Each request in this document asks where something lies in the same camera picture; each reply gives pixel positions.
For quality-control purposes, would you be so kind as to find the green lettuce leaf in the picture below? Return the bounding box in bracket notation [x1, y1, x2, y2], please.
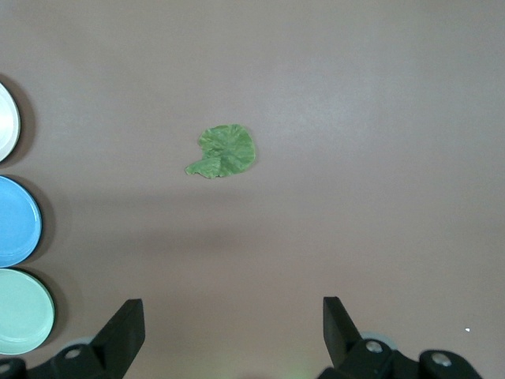
[184, 123, 257, 180]

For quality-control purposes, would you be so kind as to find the pale green plate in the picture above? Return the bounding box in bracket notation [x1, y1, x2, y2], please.
[0, 268, 56, 355]

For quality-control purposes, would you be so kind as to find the blue plate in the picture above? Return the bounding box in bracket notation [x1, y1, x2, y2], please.
[0, 174, 43, 268]

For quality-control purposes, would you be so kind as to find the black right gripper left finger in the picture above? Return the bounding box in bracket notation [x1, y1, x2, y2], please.
[27, 298, 145, 379]

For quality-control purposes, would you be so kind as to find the beige plate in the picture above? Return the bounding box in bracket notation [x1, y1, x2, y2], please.
[0, 73, 21, 163]

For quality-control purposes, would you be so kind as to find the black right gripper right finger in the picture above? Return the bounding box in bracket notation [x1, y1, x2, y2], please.
[317, 296, 421, 379]

